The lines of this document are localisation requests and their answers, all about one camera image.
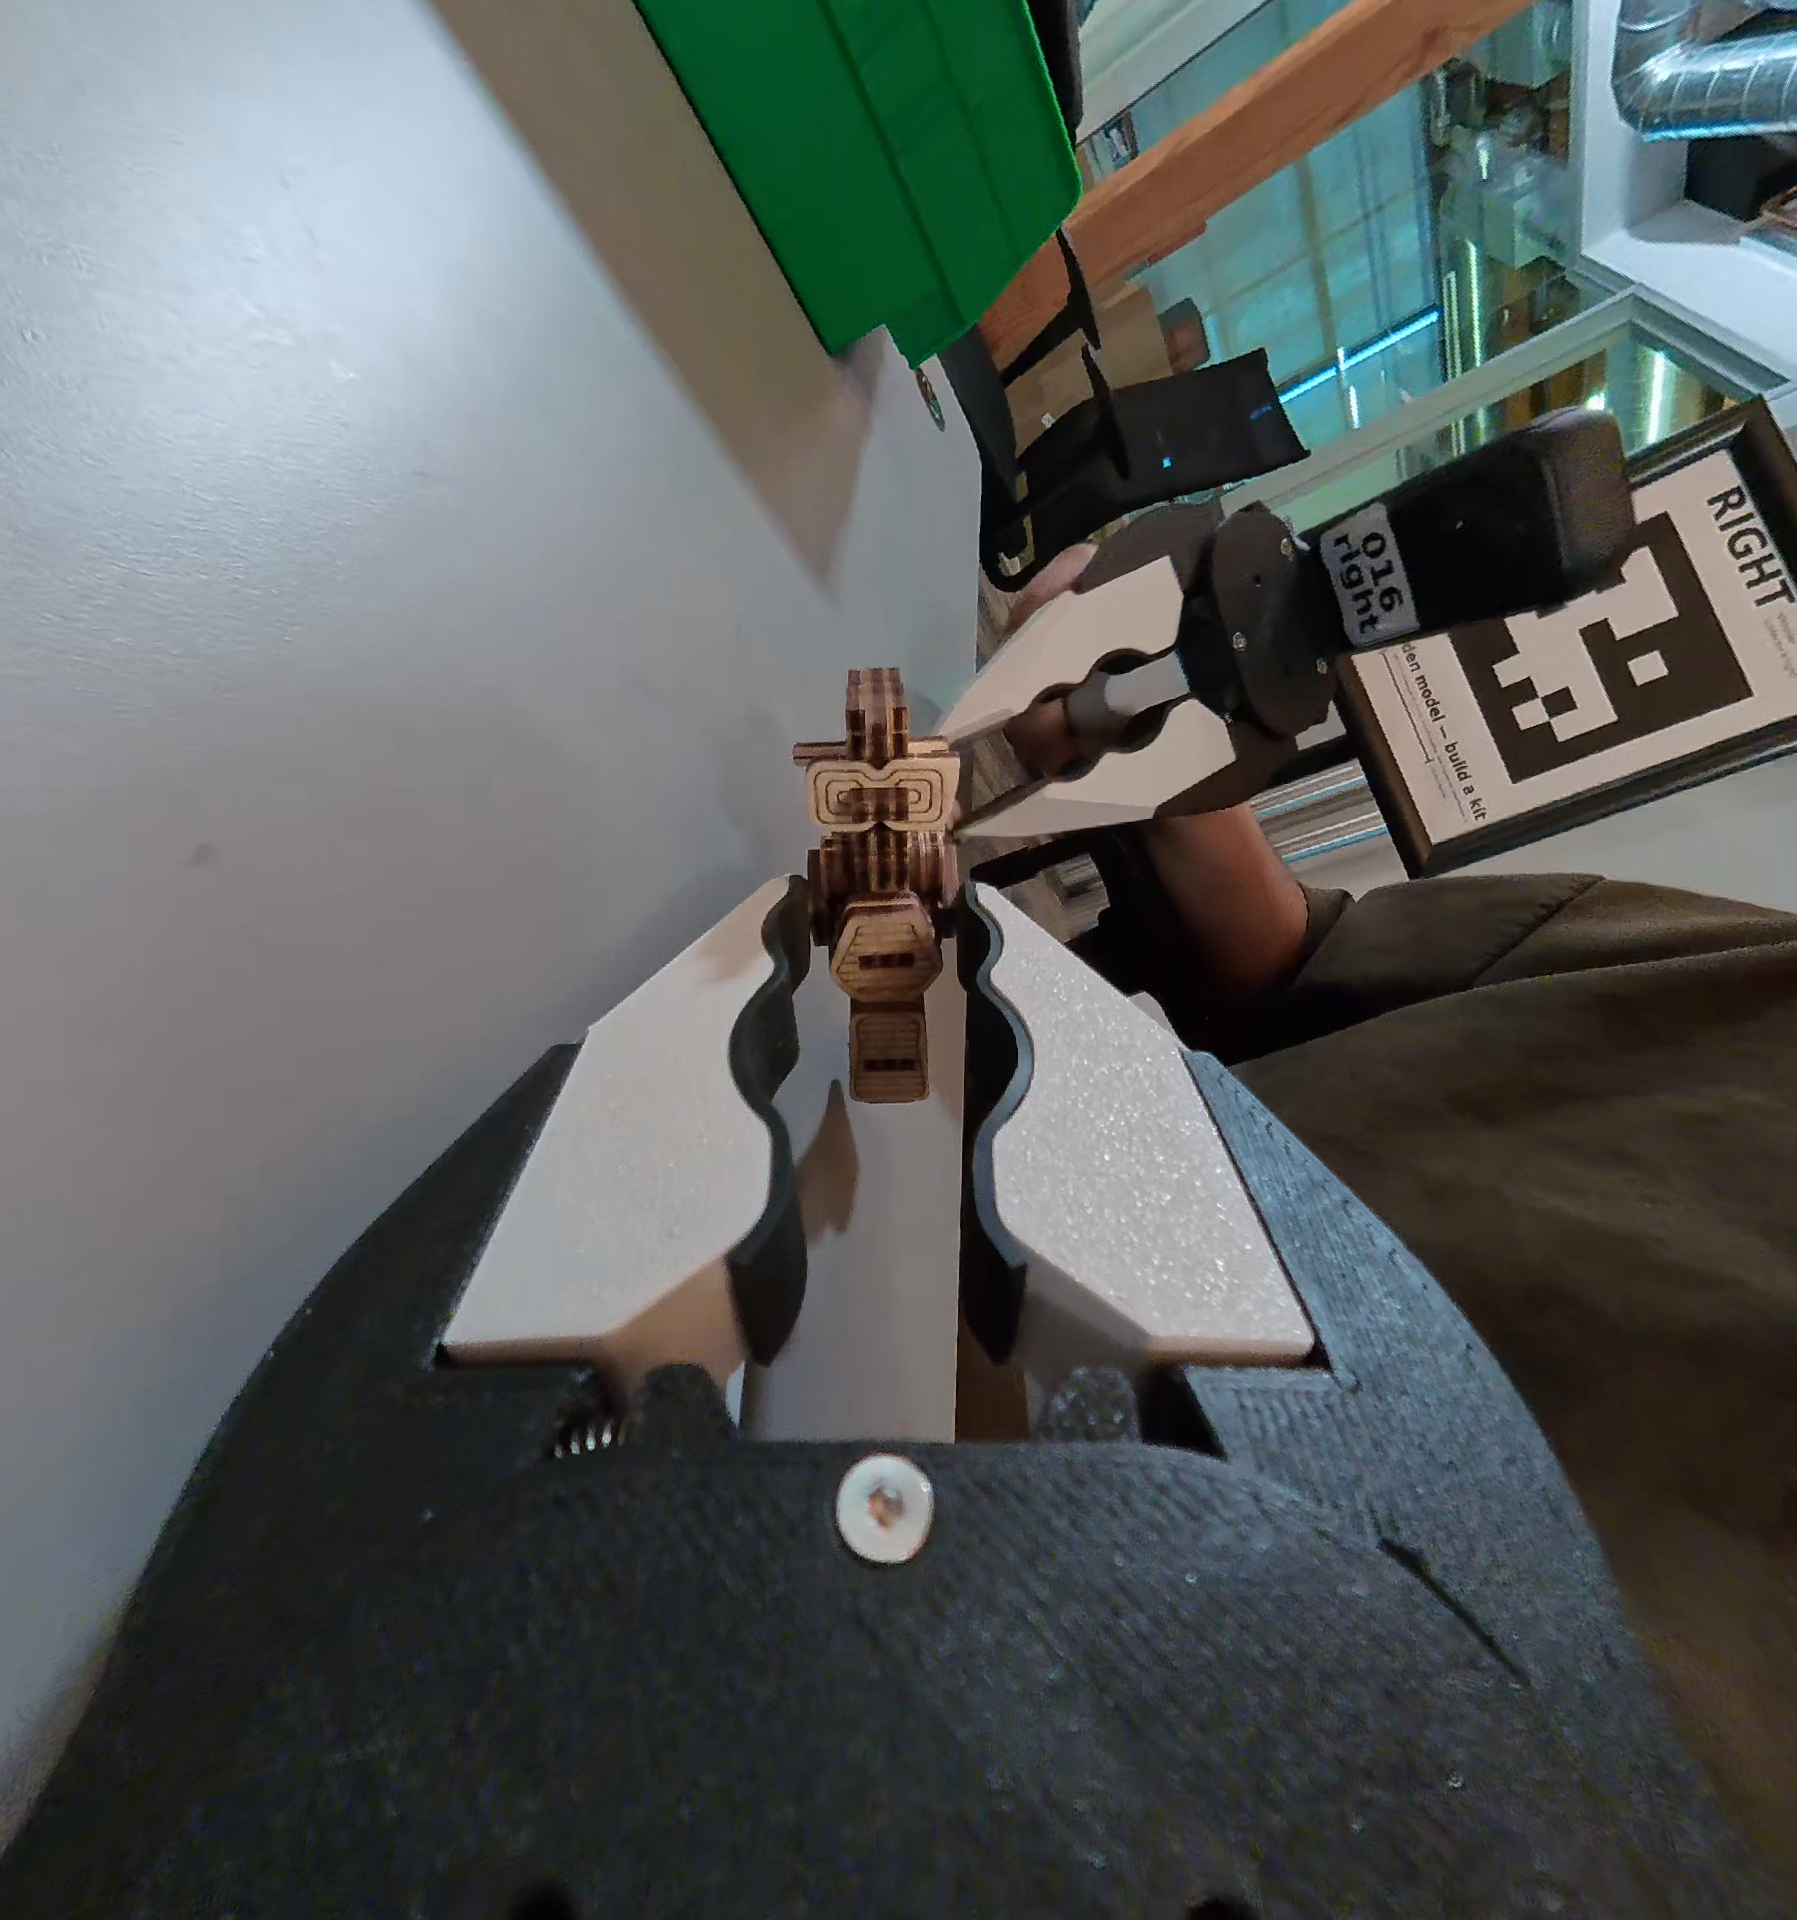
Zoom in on layered wooden puzzle model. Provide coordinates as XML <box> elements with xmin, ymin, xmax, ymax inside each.
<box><xmin>793</xmin><ymin>667</ymin><xmax>969</xmax><ymax>1108</ymax></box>

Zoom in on silver ventilation ducts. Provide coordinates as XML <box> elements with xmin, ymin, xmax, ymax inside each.
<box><xmin>1610</xmin><ymin>0</ymin><xmax>1797</xmax><ymax>143</ymax></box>

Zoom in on black office chair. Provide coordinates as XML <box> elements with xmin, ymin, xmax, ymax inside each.
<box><xmin>928</xmin><ymin>224</ymin><xmax>1314</xmax><ymax>595</ymax></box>

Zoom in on wooden railing beam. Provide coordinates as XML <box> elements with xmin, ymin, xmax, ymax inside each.
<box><xmin>973</xmin><ymin>0</ymin><xmax>1534</xmax><ymax>376</ymax></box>

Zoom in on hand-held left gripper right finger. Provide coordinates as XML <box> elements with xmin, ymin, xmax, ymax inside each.
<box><xmin>962</xmin><ymin>886</ymin><xmax>1319</xmax><ymax>1373</ymax></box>

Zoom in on grey desk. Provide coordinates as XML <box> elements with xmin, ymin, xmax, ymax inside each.
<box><xmin>0</xmin><ymin>0</ymin><xmax>991</xmax><ymax>1802</ymax></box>

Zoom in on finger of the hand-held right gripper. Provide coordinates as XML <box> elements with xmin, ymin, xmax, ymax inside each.
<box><xmin>934</xmin><ymin>558</ymin><xmax>1196</xmax><ymax>745</ymax></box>
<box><xmin>949</xmin><ymin>697</ymin><xmax>1263</xmax><ymax>842</ymax></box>

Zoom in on person's trousers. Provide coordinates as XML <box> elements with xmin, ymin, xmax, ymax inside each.
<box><xmin>1235</xmin><ymin>871</ymin><xmax>1797</xmax><ymax>1920</ymax></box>

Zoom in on framed marker sign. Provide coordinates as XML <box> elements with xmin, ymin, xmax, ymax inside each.
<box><xmin>1341</xmin><ymin>397</ymin><xmax>1797</xmax><ymax>881</ymax></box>

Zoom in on green plastic bin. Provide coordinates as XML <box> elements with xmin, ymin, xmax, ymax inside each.
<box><xmin>631</xmin><ymin>0</ymin><xmax>1086</xmax><ymax>366</ymax></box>

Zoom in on person's right hand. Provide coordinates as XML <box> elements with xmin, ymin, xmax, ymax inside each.
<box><xmin>1134</xmin><ymin>800</ymin><xmax>1316</xmax><ymax>1048</ymax></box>

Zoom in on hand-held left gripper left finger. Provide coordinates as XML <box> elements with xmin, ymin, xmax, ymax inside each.
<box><xmin>440</xmin><ymin>876</ymin><xmax>818</xmax><ymax>1376</ymax></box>

